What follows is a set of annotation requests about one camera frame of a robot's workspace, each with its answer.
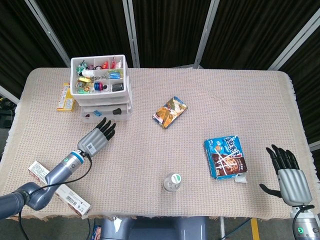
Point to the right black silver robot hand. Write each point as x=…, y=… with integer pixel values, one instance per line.
x=295, y=185

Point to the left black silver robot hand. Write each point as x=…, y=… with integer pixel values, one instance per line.
x=96, y=140

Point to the clear plastic drawer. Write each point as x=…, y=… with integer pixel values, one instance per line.
x=105, y=100
x=107, y=105
x=105, y=119

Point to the black rubber stopper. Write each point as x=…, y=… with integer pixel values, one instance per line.
x=116, y=111

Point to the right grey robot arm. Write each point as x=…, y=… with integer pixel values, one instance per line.
x=307, y=227

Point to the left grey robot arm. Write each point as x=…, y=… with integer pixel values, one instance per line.
x=60, y=170

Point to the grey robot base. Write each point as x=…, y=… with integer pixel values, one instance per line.
x=155, y=230

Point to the blue cookie package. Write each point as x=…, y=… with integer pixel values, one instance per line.
x=225, y=157

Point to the orange blue snack box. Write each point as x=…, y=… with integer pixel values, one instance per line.
x=170, y=112

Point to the dark round disc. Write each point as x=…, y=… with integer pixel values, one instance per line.
x=87, y=115

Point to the blue clip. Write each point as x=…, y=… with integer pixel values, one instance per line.
x=97, y=113

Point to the yellow small carton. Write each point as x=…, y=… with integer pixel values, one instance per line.
x=66, y=102

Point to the olive gold packet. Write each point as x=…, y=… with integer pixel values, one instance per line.
x=83, y=88

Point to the stack of coloured rings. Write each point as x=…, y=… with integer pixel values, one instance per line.
x=98, y=86

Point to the beige woven tablecloth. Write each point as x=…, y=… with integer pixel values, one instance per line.
x=150, y=150

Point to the yellow wrapped packet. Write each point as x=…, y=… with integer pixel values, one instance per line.
x=84, y=80

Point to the long white brown carton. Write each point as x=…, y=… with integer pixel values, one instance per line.
x=72, y=200

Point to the blue green snack packet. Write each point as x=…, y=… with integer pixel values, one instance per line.
x=115, y=75

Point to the green small packet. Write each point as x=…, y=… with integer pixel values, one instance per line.
x=81, y=69

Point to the clear water bottle white cap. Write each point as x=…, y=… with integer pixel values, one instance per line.
x=172, y=182

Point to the white plastic drawer organizer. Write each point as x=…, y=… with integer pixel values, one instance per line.
x=73, y=75

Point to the white screen frame post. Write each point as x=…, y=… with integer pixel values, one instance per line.
x=10, y=95
x=206, y=32
x=295, y=37
x=47, y=30
x=131, y=32

